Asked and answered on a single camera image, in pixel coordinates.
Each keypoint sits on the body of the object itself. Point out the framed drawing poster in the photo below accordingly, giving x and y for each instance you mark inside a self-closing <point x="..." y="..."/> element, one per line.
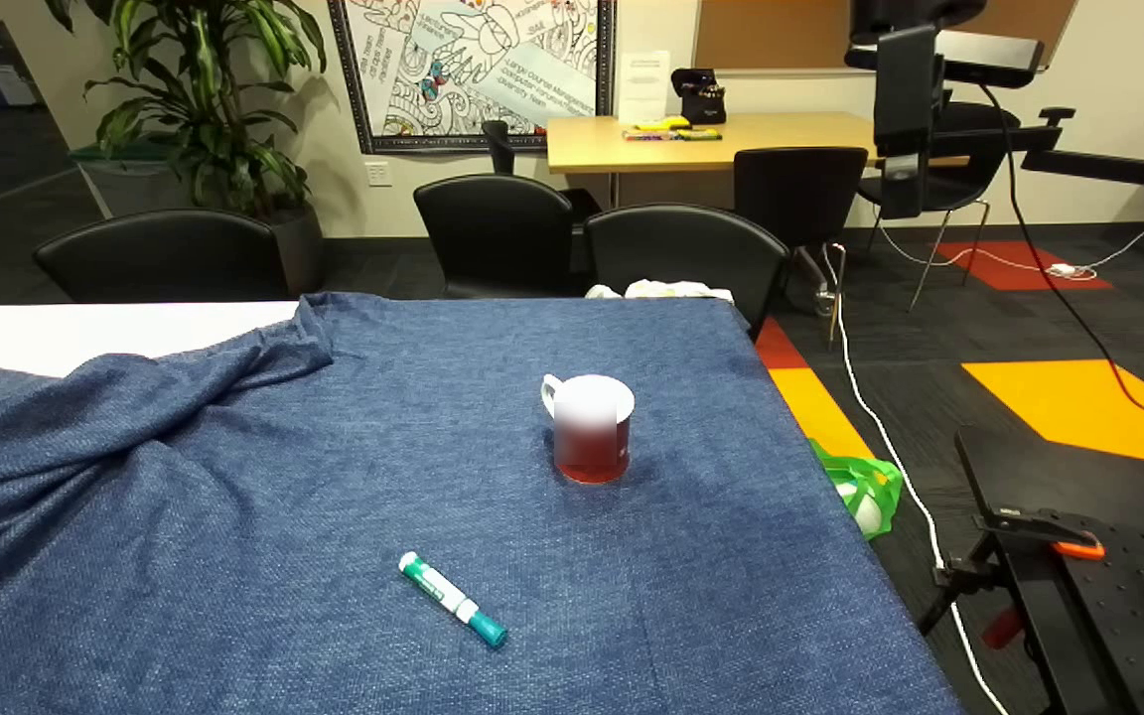
<point x="480" y="63"/>

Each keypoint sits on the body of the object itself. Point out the green and white marker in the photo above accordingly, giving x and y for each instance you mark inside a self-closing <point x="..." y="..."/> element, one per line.
<point x="446" y="597"/>

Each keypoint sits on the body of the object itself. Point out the brown cork board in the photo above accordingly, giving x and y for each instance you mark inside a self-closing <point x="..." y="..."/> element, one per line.
<point x="784" y="33"/>

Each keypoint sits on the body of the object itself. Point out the black stand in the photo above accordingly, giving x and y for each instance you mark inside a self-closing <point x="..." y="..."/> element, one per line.
<point x="1033" y="620"/>

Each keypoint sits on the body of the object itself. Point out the green potted plant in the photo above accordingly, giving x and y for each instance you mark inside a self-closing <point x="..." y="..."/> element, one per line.
<point x="202" y="122"/>

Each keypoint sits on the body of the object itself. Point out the light wooden desk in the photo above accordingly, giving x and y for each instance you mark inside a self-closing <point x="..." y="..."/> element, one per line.
<point x="755" y="140"/>

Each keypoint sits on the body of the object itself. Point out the blue denim cloth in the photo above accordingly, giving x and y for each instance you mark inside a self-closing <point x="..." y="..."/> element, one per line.
<point x="334" y="463"/>

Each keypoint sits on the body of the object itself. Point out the white paper sign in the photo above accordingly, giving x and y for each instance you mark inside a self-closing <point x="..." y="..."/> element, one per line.
<point x="644" y="83"/>

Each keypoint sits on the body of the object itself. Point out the green plastic bag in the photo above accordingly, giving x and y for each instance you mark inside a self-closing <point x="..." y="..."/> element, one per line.
<point x="864" y="482"/>

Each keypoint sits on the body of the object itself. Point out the grey plant pot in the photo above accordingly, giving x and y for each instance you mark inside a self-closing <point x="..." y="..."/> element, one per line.
<point x="294" y="250"/>

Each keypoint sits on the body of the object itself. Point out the yellow item on desk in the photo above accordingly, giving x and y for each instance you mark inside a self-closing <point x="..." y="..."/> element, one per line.
<point x="656" y="127"/>

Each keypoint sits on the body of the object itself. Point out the white crumpled cloth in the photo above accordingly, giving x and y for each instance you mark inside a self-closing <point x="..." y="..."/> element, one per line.
<point x="656" y="289"/>

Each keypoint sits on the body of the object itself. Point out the red and white mug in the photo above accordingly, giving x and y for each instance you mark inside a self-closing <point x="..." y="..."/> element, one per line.
<point x="595" y="441"/>

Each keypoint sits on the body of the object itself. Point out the black desk phone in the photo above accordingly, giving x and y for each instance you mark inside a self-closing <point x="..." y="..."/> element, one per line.
<point x="698" y="97"/>

